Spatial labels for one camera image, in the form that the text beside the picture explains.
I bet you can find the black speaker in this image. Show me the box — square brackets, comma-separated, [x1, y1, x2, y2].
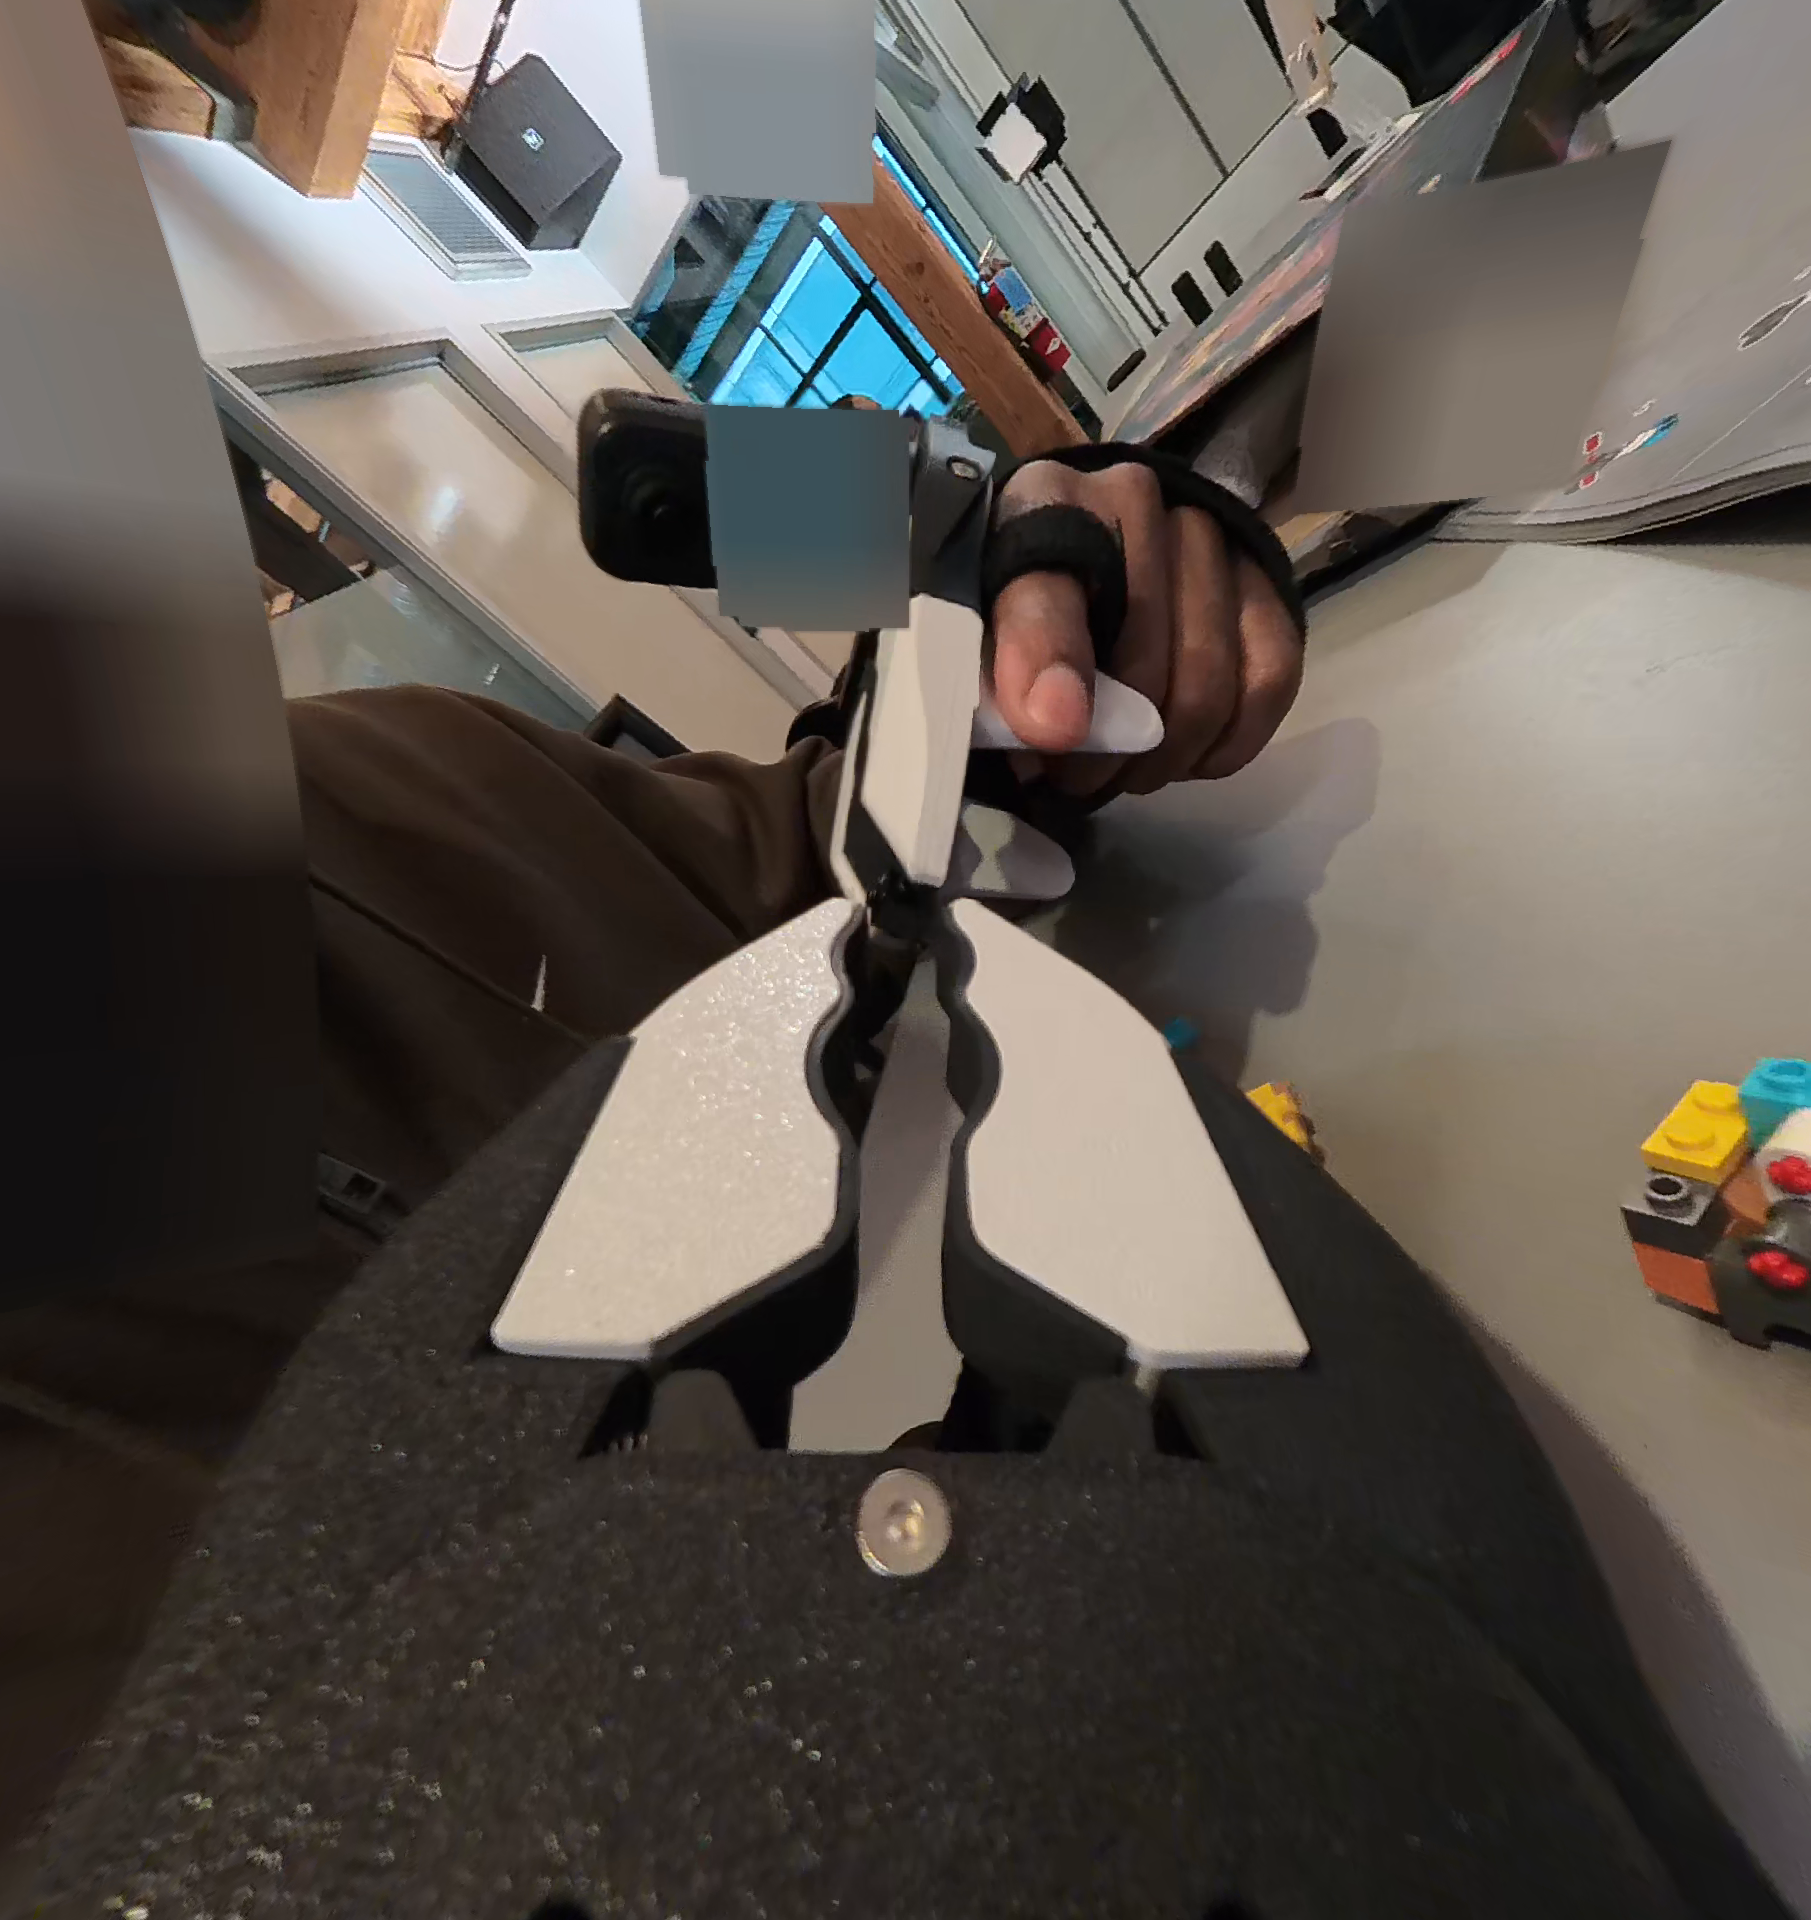
[447, 52, 626, 253]

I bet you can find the wooden beam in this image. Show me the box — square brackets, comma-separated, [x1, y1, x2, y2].
[97, 0, 450, 197]

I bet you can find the multicoloured brick model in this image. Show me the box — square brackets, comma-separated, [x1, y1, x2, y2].
[1621, 1057, 1811, 1368]

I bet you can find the brick instruction booklet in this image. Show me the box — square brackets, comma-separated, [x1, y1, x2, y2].
[1099, 0, 1811, 546]

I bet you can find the grey desk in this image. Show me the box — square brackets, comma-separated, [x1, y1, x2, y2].
[784, 495, 1811, 1920]

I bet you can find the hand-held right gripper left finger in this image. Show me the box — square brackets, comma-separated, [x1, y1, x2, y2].
[488, 900, 867, 1365]

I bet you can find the person's left hand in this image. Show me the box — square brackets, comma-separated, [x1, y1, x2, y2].
[987, 452, 1309, 804]

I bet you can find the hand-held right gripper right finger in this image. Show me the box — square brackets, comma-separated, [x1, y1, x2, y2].
[940, 908, 1312, 1368]

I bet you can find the white light panel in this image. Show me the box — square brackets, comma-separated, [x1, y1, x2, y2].
[976, 76, 1068, 183]

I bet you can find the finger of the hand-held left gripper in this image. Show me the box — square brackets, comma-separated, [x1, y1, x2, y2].
[853, 595, 990, 893]
[826, 636, 880, 906]

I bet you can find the person's brown jacket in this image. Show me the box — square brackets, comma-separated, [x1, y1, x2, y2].
[283, 683, 885, 1307]

